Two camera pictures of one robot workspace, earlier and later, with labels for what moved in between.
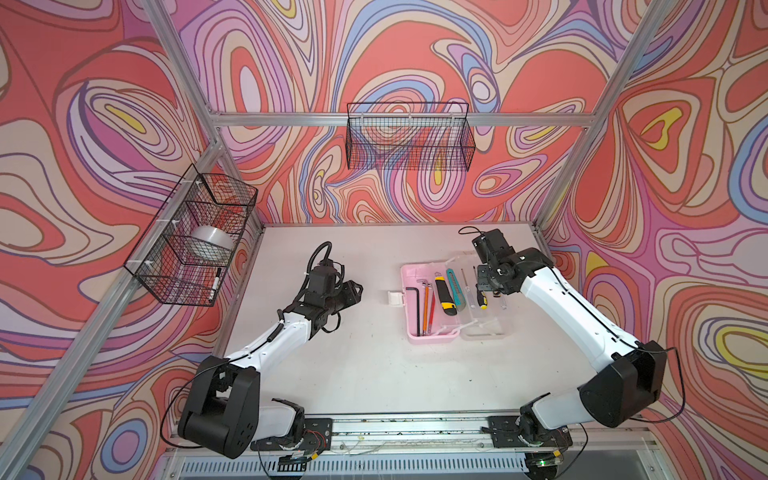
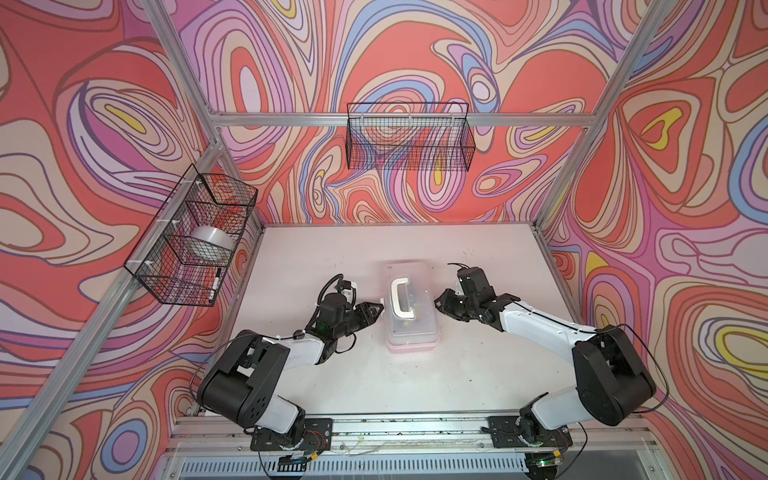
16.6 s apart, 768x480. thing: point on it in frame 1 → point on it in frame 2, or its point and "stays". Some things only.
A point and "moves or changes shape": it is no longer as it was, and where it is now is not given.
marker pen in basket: x=215 y=285 stays
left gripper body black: x=339 y=298 → x=341 y=331
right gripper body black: x=487 y=279 → x=472 y=303
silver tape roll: x=215 y=235 stays
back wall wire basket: x=417 y=136 stays
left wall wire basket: x=188 y=243 stays
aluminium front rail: x=441 y=432 stays
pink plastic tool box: x=443 y=304 moves or changes shape
